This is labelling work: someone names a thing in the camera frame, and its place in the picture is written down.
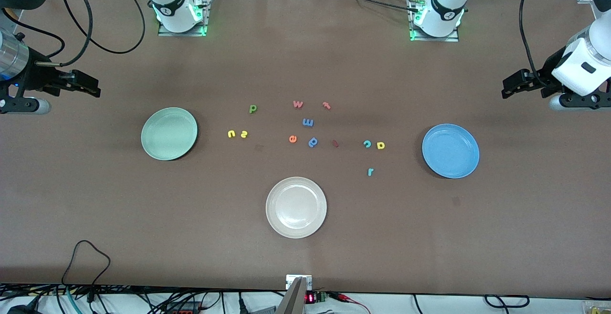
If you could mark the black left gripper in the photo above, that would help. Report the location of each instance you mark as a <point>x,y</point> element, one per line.
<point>547,69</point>

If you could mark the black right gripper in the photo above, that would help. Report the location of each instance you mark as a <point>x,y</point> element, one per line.
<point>33,76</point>

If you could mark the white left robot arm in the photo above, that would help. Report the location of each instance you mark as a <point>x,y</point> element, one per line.
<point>446,4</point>

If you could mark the green plate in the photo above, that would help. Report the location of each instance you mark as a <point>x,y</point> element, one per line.
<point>169,134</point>

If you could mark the blue plate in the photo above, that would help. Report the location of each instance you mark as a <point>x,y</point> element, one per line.
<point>450,151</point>

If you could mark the pink foam letter w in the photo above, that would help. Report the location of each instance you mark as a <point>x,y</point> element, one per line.
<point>298,104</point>

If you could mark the blue foam letter p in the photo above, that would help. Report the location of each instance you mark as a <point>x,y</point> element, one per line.
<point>313,142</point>

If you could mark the blue foam letter m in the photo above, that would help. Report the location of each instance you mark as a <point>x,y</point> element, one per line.
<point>308,122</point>

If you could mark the beige plate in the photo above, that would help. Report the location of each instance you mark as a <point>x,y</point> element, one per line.
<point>296,207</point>

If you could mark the white mounting plate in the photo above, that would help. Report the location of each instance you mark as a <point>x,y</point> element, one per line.
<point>291,280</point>

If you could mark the green terminal block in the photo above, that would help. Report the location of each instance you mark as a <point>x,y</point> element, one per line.
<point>321,297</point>

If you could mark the red digit display module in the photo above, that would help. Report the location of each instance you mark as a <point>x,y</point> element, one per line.
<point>310,298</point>

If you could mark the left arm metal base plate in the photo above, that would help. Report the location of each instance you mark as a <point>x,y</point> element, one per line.
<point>451,38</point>

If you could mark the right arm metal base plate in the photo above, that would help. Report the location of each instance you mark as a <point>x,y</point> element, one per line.
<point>164,31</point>

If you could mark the grey camera stand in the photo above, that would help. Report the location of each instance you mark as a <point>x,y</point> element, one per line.
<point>293,299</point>

